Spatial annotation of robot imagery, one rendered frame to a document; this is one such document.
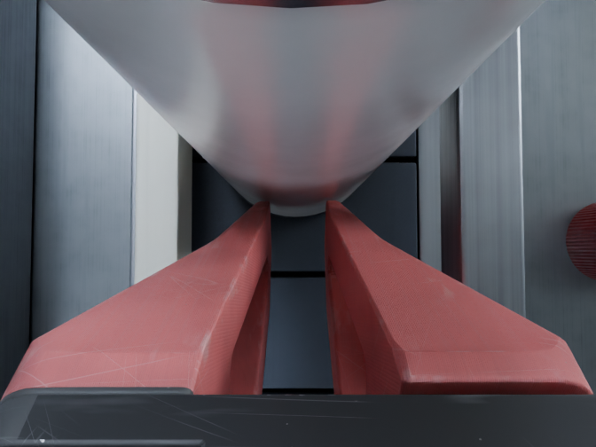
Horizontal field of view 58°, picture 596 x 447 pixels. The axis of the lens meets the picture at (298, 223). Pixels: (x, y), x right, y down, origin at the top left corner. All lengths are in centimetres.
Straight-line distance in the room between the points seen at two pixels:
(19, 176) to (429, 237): 16
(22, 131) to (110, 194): 4
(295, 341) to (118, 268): 9
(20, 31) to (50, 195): 7
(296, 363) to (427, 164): 8
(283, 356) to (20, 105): 15
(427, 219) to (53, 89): 17
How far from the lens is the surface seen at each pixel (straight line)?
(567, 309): 26
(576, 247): 25
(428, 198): 19
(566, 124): 26
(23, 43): 26
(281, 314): 18
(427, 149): 19
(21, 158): 25
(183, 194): 15
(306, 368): 18
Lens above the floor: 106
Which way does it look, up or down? 87 degrees down
